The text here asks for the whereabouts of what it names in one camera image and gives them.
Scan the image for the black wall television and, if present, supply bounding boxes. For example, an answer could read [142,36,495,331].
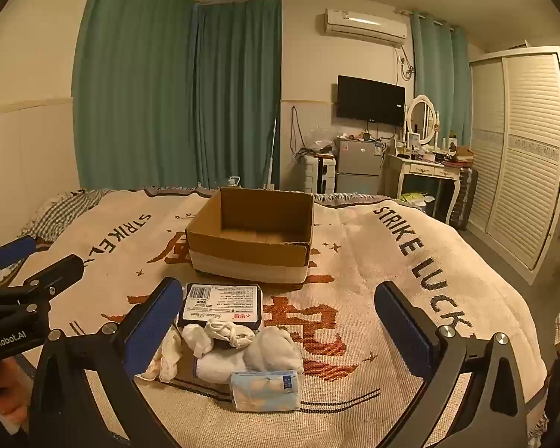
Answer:
[336,75,407,127]

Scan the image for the printed beige blanket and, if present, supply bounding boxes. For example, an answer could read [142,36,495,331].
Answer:
[9,187,549,448]

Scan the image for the brown cardboard box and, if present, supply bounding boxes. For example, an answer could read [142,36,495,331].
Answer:
[185,187,314,285]

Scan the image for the white knotted sock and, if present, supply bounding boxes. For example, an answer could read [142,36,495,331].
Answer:
[182,322,255,355]

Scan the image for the black wall cables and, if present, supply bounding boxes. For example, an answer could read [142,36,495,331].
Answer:
[290,105,309,159]

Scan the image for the white black suitcase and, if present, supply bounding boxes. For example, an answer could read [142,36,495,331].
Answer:
[303,154,337,194]

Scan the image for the yellow green bag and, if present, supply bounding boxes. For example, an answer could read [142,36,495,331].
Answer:
[398,191,435,206]

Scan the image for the grey small fridge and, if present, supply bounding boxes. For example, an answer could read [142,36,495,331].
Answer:
[336,137,383,195]

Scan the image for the white louvred wardrobe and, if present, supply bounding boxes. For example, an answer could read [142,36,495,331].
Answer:
[469,47,560,285]

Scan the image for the white cloth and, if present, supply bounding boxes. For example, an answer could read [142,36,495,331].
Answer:
[243,327,305,374]

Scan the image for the dark tissue packet white label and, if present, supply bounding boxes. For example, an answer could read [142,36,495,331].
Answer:
[177,284,263,330]

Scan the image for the oval vanity mirror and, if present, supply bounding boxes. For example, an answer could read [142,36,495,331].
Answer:
[407,96,437,145]

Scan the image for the checkered bed sheet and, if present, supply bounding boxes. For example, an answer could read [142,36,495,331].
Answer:
[19,190,117,243]

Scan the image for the wide green curtain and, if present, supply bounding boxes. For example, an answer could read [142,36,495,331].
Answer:
[75,0,199,190]

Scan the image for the white air conditioner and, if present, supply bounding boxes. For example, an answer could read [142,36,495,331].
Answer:
[324,8,409,47]

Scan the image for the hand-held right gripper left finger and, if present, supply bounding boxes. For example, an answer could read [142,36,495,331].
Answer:
[28,276,184,448]

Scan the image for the air conditioner power cable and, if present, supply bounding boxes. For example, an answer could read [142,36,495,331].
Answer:
[396,47,416,81]

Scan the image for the narrow green curtain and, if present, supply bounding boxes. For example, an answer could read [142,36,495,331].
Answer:
[410,12,473,169]

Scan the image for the person's left hand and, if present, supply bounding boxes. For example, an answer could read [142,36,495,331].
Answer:
[0,357,34,415]

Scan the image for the dark suitcase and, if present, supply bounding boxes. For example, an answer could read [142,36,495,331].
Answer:
[445,165,479,231]

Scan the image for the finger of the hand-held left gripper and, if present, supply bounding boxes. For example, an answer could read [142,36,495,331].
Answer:
[0,236,37,290]
[9,254,85,300]

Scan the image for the light blue tissue pack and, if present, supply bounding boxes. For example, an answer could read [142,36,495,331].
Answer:
[228,370,302,412]

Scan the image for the cream cloth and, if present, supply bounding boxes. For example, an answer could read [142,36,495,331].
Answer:
[135,329,184,382]

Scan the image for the clear plastic bag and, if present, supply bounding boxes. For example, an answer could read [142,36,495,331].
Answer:
[308,126,337,152]

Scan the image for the white vanity table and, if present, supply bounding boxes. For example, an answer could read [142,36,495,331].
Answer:
[385,152,463,229]

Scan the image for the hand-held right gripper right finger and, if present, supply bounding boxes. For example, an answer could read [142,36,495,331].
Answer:
[374,282,528,448]

